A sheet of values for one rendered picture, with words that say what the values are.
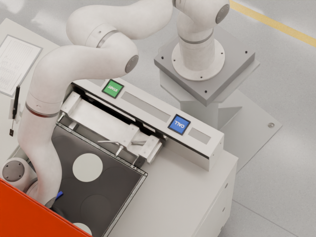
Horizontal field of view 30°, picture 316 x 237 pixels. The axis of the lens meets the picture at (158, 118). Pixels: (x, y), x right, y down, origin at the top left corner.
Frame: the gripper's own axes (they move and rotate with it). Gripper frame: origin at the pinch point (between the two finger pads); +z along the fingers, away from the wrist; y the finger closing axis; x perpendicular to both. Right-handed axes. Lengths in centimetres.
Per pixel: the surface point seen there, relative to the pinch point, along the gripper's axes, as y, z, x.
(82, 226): 13.4, 2.3, 5.5
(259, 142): 7, 91, 97
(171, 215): 26.7, 10.2, 30.0
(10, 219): 35, -89, -3
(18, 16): -136, 92, 49
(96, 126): -12.4, 4.2, 29.6
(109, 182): 7.3, 2.4, 20.8
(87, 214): 11.1, 2.4, 8.9
